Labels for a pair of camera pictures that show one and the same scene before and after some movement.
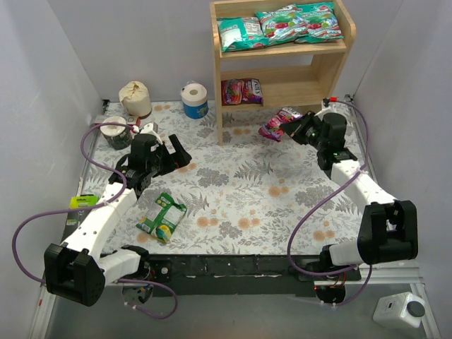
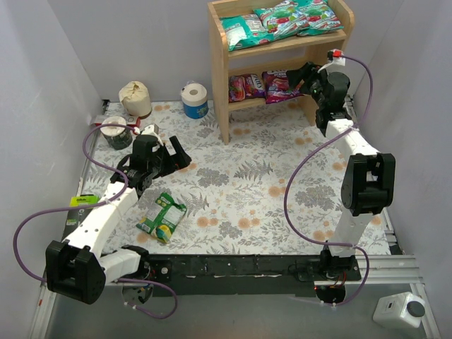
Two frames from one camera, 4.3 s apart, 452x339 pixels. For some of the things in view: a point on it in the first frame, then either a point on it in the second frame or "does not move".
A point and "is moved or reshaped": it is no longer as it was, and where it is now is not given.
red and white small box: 133,121 does not move
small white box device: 403,310 does not move
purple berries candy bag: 272,128 → 277,88
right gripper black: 301,128 → 307,78
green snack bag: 163,217 does not move
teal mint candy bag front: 322,22 is moved or reshaped
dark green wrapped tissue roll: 119,137 does not move
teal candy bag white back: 237,33 is moved or reshaped
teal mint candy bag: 284,25 is moved or reshaped
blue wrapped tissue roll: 194,96 does not move
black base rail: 227,275 does not move
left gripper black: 169,157 does not move
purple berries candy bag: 241,91 is moved or reshaped
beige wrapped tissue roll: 135,97 does not move
